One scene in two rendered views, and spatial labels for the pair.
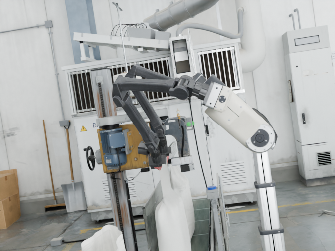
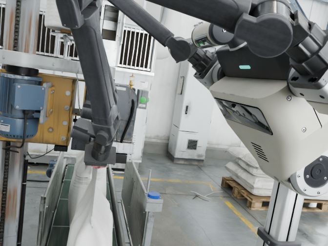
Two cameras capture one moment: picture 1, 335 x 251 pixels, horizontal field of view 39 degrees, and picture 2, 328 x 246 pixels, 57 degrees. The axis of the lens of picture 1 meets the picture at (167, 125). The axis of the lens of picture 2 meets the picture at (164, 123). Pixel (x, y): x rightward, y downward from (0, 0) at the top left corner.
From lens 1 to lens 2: 188 cm
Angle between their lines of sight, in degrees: 21
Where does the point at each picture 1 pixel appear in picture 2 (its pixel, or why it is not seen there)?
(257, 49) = not seen: hidden behind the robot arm
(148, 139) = (106, 118)
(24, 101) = not seen: outside the picture
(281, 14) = (189, 22)
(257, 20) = (178, 18)
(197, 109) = not seen: hidden behind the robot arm
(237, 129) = (302, 151)
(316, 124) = (194, 116)
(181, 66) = (104, 34)
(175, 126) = (123, 98)
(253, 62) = (164, 52)
